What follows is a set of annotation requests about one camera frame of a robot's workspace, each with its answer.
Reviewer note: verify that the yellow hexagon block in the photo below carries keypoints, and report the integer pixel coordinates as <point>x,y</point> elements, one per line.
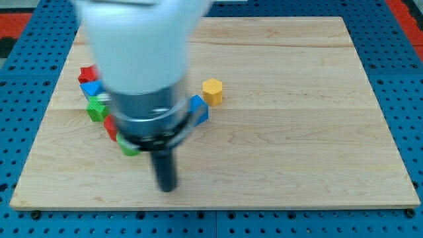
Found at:
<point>212,91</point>

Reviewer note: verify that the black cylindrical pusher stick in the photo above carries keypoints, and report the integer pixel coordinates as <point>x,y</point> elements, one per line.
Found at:
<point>164,165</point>

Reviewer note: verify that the red star block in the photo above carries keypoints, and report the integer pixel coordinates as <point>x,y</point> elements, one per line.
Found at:
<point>88,74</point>

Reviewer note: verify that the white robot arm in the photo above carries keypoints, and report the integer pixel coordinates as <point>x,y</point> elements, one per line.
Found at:
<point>141,51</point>

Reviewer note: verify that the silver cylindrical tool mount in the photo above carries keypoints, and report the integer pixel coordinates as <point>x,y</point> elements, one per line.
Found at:
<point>156,120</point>

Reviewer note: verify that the blue triangle block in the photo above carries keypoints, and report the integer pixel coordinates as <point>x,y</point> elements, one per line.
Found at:
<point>92,88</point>

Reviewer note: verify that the green star block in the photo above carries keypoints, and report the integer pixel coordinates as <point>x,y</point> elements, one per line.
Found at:
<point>96,110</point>

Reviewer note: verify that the blue cube block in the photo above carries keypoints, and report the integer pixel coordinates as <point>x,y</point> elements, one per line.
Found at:
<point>199,107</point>

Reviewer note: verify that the wooden board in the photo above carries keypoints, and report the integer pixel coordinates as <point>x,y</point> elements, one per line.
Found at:
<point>299,128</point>

